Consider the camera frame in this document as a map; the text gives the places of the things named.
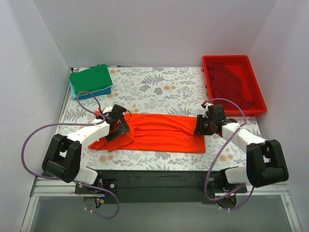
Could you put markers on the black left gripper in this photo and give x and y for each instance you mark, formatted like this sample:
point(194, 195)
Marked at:
point(119, 130)

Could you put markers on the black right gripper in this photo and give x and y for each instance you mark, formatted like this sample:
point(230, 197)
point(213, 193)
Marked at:
point(200, 125)

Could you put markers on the orange t shirt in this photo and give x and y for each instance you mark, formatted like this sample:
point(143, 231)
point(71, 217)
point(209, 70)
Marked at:
point(156, 132)

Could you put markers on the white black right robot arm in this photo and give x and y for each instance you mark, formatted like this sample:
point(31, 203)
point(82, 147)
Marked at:
point(265, 162)

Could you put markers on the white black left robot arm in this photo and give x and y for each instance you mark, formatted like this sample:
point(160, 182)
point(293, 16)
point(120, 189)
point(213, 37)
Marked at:
point(63, 156)

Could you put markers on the folded blue t shirt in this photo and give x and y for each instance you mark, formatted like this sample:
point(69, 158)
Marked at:
point(100, 92)

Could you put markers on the dark red t shirt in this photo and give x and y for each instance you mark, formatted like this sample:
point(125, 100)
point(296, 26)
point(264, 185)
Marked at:
point(225, 84)

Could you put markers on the folded green t shirt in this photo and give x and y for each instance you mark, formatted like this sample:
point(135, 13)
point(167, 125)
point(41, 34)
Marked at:
point(91, 80)

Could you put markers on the red plastic bin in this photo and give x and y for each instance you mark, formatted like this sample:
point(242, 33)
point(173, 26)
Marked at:
point(239, 65)

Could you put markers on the aluminium frame rail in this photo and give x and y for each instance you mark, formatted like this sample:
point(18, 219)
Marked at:
point(51, 188)

